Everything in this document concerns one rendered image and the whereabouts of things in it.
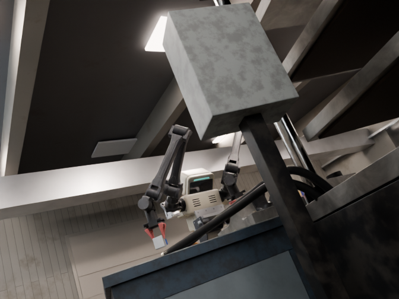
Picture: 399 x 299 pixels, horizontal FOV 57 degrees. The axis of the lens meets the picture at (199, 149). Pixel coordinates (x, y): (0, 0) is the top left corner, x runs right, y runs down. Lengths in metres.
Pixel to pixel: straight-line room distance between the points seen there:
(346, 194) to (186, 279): 0.59
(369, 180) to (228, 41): 0.59
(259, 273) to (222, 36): 0.82
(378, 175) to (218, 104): 0.46
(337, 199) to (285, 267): 0.37
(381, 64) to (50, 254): 7.85
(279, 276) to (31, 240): 7.37
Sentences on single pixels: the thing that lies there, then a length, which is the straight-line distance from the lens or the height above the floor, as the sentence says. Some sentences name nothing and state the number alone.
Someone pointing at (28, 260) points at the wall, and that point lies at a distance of 8.37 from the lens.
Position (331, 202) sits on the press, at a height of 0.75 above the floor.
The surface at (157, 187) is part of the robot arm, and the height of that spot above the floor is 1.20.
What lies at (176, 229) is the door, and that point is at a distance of 9.33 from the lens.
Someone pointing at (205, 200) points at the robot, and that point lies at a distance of 2.38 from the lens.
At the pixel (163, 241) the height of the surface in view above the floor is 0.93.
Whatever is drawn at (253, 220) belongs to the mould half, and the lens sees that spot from 1.56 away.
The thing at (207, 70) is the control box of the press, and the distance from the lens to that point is 1.13.
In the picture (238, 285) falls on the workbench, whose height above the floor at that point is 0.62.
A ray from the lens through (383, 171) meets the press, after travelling 1.03.
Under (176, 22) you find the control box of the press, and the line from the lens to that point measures 1.23.
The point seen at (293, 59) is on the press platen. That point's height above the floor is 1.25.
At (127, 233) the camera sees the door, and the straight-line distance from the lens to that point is 8.85.
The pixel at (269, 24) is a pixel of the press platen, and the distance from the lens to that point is 1.58.
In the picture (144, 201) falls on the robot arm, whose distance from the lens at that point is 1.85.
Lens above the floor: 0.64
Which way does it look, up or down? 20 degrees up
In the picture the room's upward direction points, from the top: 22 degrees counter-clockwise
